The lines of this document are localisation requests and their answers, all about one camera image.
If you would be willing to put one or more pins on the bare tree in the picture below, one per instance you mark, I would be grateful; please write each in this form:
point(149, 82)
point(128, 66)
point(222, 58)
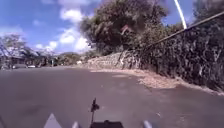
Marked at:
point(10, 45)

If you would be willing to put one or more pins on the pale rail atop wall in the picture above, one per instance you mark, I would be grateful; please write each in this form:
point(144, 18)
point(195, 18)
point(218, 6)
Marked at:
point(186, 29)

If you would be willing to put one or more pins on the dark stone wall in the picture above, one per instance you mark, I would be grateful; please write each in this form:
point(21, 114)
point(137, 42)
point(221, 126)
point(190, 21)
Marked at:
point(193, 56)

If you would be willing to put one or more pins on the large green tree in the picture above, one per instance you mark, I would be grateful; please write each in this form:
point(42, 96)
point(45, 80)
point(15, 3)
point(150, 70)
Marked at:
point(126, 23)

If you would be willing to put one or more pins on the grey asphalt road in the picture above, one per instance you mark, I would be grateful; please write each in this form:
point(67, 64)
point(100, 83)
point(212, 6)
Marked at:
point(66, 93)

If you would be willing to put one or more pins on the pale stone wall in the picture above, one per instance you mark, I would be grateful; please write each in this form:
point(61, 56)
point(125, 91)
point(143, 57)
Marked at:
point(110, 60)

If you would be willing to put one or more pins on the dark tree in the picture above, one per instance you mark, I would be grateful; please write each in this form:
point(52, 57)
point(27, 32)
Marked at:
point(208, 10)

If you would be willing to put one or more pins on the robot's own part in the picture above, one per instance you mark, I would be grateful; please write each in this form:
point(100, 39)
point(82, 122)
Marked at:
point(106, 125)
point(75, 125)
point(52, 122)
point(147, 124)

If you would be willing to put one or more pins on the row of trees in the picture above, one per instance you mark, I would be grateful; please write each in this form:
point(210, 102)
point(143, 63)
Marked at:
point(63, 58)

